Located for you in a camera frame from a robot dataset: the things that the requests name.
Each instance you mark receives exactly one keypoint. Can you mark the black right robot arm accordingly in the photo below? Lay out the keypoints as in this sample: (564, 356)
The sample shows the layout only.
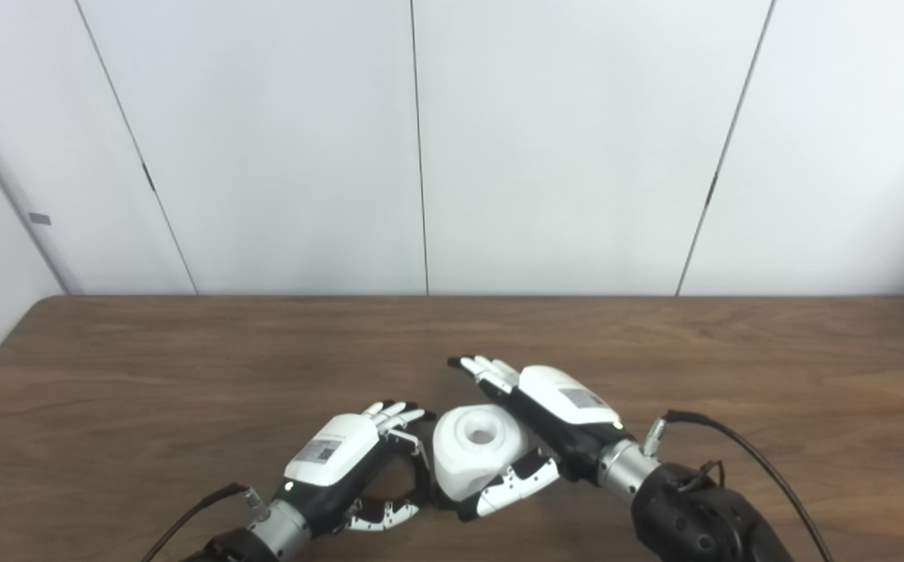
(694, 515)

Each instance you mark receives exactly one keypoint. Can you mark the round white plastic piece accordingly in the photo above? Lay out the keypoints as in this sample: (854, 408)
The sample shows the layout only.
(460, 468)

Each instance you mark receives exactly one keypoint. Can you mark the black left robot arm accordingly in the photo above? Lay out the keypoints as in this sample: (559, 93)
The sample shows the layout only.
(257, 538)

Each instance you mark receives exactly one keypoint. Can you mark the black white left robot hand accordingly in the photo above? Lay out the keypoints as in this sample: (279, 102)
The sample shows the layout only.
(331, 453)

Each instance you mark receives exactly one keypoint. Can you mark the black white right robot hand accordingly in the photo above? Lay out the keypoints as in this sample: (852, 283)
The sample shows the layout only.
(569, 406)

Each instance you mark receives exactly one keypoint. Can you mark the black flanged holder part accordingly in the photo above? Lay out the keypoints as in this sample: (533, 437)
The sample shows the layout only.
(452, 506)

